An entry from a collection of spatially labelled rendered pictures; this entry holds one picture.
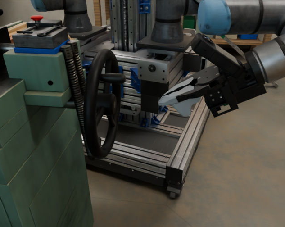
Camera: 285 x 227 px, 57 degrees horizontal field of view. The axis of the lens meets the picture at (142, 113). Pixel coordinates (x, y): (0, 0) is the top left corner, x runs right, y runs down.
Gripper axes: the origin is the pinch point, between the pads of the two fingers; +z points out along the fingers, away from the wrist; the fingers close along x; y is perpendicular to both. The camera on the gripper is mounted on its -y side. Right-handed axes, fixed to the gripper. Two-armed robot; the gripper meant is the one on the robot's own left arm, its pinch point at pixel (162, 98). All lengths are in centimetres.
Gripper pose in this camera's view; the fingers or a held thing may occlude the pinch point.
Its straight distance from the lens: 57.7
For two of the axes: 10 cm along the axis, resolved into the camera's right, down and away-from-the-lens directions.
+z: -8.6, 3.7, 3.5
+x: 1.3, -5.1, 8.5
